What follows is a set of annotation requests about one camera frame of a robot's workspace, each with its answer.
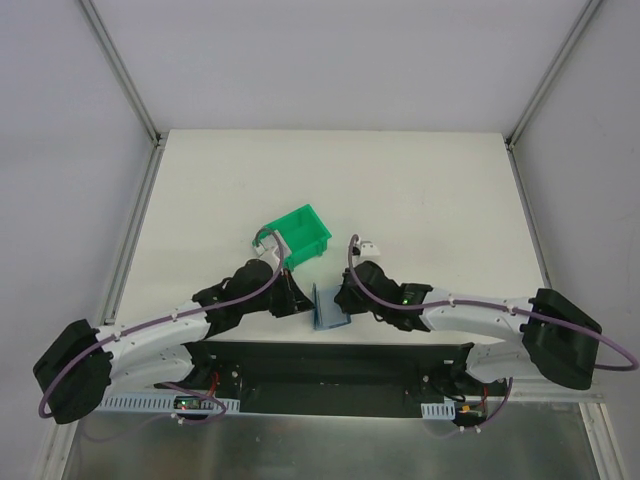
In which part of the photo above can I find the blue leather card holder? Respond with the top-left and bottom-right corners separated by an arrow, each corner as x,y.
312,284 -> 351,331

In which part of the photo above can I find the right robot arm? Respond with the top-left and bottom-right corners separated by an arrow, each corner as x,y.
334,261 -> 602,395

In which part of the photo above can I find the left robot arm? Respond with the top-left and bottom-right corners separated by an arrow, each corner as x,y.
33,259 -> 313,425

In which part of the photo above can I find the green plastic bin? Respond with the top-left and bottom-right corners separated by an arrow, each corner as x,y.
252,204 -> 332,272

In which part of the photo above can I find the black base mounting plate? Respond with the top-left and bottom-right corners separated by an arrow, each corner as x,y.
179,340 -> 506,418

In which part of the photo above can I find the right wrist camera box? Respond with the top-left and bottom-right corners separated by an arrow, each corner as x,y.
356,240 -> 381,261

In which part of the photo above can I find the right white cable duct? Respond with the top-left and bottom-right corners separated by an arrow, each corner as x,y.
420,401 -> 456,421

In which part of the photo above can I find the white cable duct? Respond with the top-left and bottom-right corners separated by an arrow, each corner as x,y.
96,393 -> 240,415
420,401 -> 456,421

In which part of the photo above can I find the left white cable duct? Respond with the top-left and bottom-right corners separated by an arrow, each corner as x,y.
96,393 -> 240,415

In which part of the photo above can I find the left aluminium frame post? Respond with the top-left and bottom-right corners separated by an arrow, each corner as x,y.
74,0 -> 169,146

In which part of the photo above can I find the aluminium frame post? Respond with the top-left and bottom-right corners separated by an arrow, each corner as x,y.
74,0 -> 169,146
503,0 -> 609,151

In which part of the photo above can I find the aluminium front rail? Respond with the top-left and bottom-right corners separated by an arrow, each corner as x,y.
62,362 -> 606,401

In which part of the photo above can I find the right aluminium frame post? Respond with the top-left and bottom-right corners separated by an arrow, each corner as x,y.
503,0 -> 609,151

